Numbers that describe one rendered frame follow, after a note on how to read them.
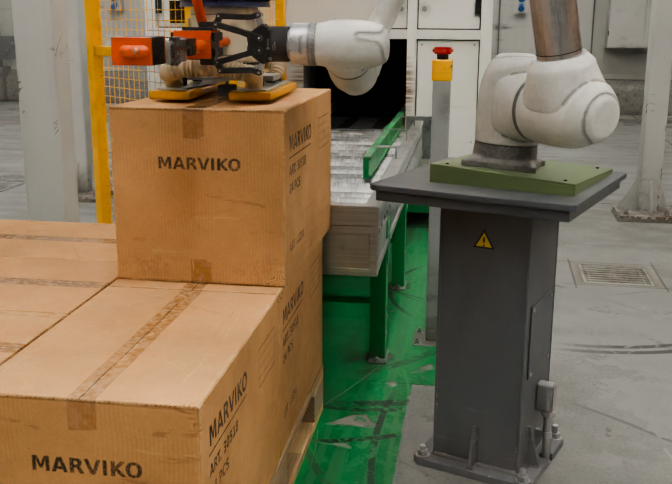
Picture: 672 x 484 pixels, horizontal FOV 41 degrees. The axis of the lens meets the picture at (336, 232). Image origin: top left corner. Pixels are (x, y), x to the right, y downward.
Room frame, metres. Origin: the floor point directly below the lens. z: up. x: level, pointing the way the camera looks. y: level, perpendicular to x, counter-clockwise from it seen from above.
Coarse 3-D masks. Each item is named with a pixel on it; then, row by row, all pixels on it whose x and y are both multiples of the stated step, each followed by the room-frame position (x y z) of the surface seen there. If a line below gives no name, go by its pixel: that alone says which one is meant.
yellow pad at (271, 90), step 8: (272, 72) 2.31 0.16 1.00; (288, 80) 2.39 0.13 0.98; (240, 88) 2.13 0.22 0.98; (264, 88) 2.13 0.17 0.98; (272, 88) 2.17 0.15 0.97; (280, 88) 2.21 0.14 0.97; (288, 88) 2.29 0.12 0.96; (232, 96) 2.09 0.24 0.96; (240, 96) 2.09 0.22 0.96; (248, 96) 2.08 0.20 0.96; (256, 96) 2.08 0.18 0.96; (264, 96) 2.08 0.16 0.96; (272, 96) 2.10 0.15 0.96
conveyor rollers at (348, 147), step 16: (336, 144) 4.24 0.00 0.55; (352, 144) 4.24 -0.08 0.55; (368, 144) 4.30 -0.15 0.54; (336, 160) 3.78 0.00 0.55; (352, 160) 3.78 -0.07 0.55; (384, 160) 3.76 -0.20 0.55; (336, 176) 3.41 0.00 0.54; (352, 176) 3.41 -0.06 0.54; (336, 192) 3.06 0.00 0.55; (352, 192) 3.06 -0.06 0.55; (368, 192) 3.12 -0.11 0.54
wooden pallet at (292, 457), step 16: (320, 368) 2.46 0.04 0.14; (320, 384) 2.45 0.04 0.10; (320, 400) 2.45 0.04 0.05; (304, 416) 2.36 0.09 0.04; (304, 432) 2.30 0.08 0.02; (288, 448) 1.99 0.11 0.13; (304, 448) 2.20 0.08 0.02; (288, 464) 2.12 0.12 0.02; (272, 480) 1.82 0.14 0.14; (288, 480) 2.03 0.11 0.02
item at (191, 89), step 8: (184, 80) 2.20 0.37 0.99; (192, 80) 2.34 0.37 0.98; (200, 80) 2.33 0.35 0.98; (160, 88) 2.14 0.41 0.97; (168, 88) 2.13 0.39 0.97; (176, 88) 2.13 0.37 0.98; (184, 88) 2.13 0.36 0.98; (192, 88) 2.18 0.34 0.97; (200, 88) 2.20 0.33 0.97; (208, 88) 2.26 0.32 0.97; (216, 88) 2.33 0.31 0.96; (152, 96) 2.11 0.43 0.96; (160, 96) 2.11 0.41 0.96; (168, 96) 2.11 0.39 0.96; (176, 96) 2.11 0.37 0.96; (184, 96) 2.10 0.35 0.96; (192, 96) 2.12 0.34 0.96
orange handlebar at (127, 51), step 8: (200, 40) 1.95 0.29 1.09; (224, 40) 2.13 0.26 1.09; (120, 48) 1.62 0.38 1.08; (128, 48) 1.61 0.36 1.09; (136, 48) 1.61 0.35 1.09; (144, 48) 1.62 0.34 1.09; (200, 48) 1.94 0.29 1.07; (128, 56) 1.61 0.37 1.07; (136, 56) 1.61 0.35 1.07; (144, 56) 1.62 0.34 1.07
